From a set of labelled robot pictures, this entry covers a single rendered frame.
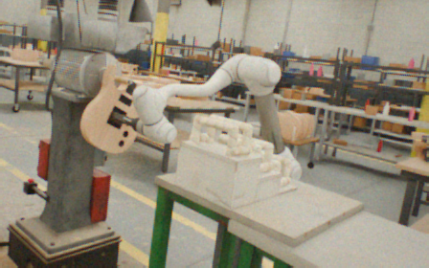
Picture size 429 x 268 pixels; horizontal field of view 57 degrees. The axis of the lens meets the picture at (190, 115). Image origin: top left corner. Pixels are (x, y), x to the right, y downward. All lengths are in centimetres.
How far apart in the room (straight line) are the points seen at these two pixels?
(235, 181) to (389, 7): 1194
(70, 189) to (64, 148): 25
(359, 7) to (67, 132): 1176
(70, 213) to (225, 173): 138
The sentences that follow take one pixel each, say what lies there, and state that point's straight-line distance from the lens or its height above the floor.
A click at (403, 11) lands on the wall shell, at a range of 1293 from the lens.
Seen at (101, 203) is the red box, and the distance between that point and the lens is 259.
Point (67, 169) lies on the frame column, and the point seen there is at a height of 68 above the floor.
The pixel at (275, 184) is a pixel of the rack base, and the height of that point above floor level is 98.
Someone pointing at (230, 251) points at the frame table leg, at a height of 48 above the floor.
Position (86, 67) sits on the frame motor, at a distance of 215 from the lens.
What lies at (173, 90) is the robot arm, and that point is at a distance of 182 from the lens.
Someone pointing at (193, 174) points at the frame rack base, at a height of 100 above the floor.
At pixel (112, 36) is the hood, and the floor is 146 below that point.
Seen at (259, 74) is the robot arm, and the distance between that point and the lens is 192.
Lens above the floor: 142
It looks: 8 degrees down
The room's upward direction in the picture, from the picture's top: 8 degrees clockwise
